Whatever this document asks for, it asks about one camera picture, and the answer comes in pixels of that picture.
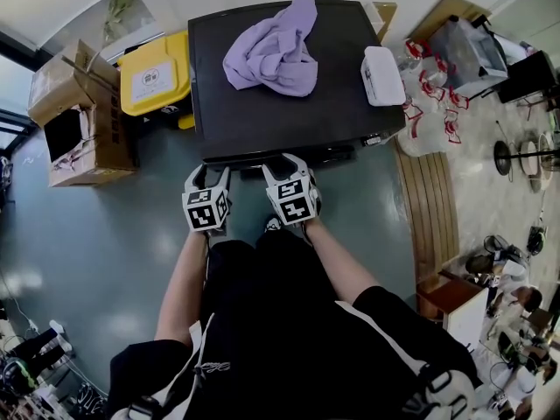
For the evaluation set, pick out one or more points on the person's right forearm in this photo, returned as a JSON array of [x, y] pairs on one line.
[[337, 265]]

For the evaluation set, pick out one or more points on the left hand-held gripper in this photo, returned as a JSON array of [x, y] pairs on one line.
[[203, 210]]

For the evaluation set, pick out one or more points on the wooden slatted step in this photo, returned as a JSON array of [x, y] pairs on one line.
[[431, 208]]

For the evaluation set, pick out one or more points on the white plastic lidded box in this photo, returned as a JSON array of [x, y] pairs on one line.
[[382, 77]]

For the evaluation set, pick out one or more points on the white table with wooden legs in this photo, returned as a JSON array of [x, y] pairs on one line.
[[466, 317]]

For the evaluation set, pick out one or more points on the brown cardboard box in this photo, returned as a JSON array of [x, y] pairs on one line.
[[109, 138]]

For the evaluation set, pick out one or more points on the black bin with yellow lid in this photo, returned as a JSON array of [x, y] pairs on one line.
[[151, 79]]

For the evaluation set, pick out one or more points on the black cabinet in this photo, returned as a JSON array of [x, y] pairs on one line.
[[527, 77]]

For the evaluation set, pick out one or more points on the purple crumpled cloth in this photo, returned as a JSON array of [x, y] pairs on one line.
[[271, 55]]

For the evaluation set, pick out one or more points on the white round cushion seat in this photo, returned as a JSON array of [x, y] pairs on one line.
[[530, 158]]

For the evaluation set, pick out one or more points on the cluster of clear water jugs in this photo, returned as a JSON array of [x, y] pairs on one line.
[[426, 121]]

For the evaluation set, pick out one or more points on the clear plastic storage bin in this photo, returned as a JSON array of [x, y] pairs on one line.
[[468, 55]]

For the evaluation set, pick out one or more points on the large wooden board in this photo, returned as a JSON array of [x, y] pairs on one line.
[[442, 9]]

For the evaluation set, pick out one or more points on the person's left forearm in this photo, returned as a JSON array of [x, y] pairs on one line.
[[184, 287]]

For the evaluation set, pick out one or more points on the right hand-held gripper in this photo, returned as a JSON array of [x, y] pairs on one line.
[[293, 204]]

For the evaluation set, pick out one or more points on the person's black clothing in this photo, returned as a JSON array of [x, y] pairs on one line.
[[284, 344]]

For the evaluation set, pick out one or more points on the person's black white shoe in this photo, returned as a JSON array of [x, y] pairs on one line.
[[273, 225]]

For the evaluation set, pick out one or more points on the black standing fan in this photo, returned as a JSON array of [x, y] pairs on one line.
[[502, 158]]

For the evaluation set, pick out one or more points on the small brown board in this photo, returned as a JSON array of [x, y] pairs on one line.
[[386, 20]]

